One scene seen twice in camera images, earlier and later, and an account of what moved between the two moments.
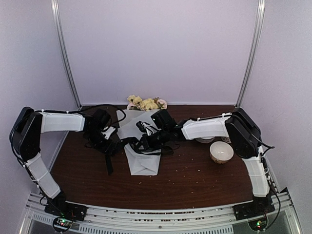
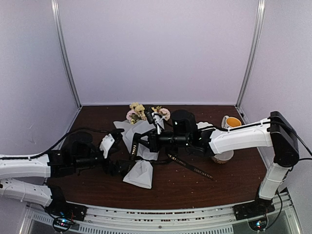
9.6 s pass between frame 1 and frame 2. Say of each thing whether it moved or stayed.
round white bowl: stayed
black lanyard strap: moved
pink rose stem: moved
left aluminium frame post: stayed
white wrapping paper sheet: moved
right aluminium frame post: stayed
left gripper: moved
